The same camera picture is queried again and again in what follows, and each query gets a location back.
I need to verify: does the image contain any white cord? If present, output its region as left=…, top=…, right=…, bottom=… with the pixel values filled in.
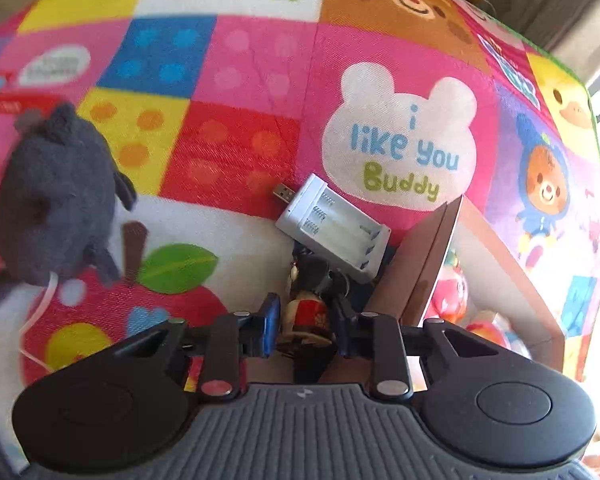
left=19, top=270, right=62, bottom=373

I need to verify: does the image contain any grey plush toy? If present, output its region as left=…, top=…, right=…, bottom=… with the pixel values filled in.
left=0, top=102, right=139, bottom=322

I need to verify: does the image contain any colourful cartoon play mat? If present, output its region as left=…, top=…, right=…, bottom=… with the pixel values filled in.
left=0, top=0, right=600, bottom=480

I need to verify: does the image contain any pink toy pen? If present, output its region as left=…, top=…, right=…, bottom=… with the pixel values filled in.
left=429, top=254, right=469, bottom=325

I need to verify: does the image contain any pink cardboard box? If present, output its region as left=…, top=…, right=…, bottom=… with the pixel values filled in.
left=369, top=195, right=567, bottom=387

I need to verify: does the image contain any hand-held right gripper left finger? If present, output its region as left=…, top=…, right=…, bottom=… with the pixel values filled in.
left=112, top=293, right=282, bottom=400

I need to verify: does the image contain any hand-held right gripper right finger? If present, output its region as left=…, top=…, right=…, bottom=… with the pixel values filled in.
left=332, top=295, right=507, bottom=402

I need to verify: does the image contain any white battery charger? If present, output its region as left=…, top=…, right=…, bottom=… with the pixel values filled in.
left=273, top=173, right=392, bottom=285

